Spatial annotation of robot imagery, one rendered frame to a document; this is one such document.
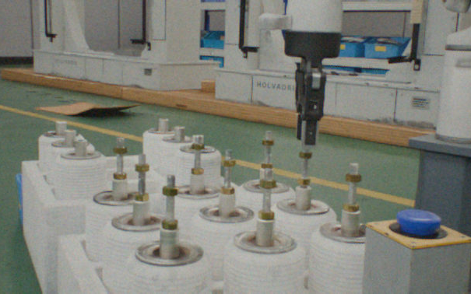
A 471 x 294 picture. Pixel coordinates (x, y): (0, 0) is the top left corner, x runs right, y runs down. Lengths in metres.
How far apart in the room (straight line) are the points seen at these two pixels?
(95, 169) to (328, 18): 0.56
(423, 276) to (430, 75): 2.44
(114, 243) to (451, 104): 0.72
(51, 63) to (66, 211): 4.09
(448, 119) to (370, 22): 9.34
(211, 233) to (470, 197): 0.59
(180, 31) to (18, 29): 3.67
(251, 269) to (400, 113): 2.36
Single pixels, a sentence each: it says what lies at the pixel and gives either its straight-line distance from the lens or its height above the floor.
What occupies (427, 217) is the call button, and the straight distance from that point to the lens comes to 0.62.
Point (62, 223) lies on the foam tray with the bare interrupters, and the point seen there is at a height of 0.15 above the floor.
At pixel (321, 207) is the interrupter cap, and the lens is 0.90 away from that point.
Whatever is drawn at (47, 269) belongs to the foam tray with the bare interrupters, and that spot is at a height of 0.06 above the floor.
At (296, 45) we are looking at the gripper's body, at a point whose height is 0.48.
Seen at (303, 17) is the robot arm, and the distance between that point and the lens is 0.83.
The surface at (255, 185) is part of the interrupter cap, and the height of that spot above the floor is 0.25.
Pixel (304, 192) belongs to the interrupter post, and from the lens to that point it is 0.89.
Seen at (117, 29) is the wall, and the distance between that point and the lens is 8.37.
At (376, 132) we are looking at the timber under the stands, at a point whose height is 0.05.
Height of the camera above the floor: 0.50
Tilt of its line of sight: 11 degrees down
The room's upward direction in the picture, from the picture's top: 2 degrees clockwise
